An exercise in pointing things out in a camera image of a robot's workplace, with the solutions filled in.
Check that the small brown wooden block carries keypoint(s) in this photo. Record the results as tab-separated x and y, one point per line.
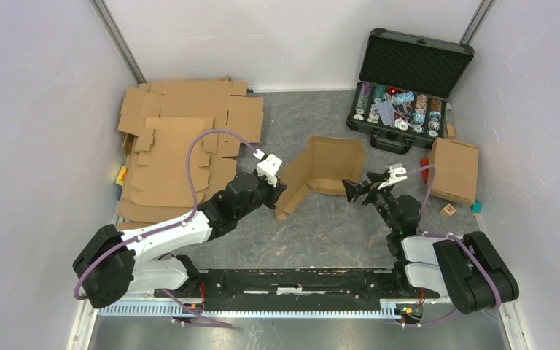
450	132

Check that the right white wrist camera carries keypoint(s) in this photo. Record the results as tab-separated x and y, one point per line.
394	174

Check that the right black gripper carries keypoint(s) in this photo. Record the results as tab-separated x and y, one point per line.
354	190

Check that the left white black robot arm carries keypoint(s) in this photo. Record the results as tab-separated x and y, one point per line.
117	263

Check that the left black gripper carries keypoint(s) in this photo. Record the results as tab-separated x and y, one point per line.
275	192

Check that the cardboard box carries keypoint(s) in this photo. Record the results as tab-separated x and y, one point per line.
455	174
320	168

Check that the folded cardboard box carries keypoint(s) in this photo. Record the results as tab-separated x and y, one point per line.
455	174

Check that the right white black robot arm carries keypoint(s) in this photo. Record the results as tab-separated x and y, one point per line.
467	269

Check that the teal cube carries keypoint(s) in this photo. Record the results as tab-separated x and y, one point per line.
477	207

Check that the wooden letter block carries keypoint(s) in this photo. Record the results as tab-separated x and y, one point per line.
448	211

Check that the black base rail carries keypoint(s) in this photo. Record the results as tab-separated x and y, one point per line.
310	289

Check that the black poker chip case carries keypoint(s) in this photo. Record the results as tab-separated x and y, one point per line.
404	82

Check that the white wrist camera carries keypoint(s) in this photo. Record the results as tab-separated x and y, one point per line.
269	168
394	174

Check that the red object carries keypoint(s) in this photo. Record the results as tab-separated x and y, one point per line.
424	163

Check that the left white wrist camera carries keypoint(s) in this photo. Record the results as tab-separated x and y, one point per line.
269	168

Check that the orange yellow block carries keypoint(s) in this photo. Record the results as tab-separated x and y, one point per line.
120	178

